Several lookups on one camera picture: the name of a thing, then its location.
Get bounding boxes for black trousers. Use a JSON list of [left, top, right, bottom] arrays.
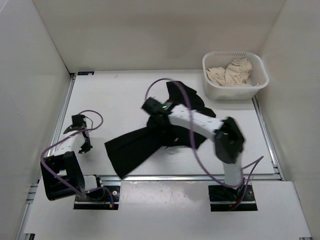
[[104, 81, 216, 179]]

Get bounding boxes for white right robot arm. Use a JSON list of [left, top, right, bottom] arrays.
[[141, 103, 245, 200]]

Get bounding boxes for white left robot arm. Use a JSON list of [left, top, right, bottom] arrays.
[[40, 130, 106, 201]]

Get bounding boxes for beige trousers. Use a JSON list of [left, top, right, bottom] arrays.
[[206, 58, 253, 87]]

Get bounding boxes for blue label sticker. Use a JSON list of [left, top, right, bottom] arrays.
[[77, 71, 95, 76]]

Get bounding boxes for white plastic basket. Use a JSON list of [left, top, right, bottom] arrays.
[[202, 51, 269, 101]]

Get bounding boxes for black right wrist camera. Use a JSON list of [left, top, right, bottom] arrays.
[[141, 97, 172, 116]]

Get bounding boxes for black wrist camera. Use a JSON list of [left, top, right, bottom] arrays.
[[63, 114, 87, 135], [141, 97, 172, 116]]

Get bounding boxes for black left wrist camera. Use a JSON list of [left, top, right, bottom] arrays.
[[63, 114, 87, 135]]

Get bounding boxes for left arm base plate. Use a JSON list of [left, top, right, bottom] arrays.
[[73, 182, 121, 211]]

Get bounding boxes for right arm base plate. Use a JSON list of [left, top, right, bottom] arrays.
[[208, 184, 258, 212]]

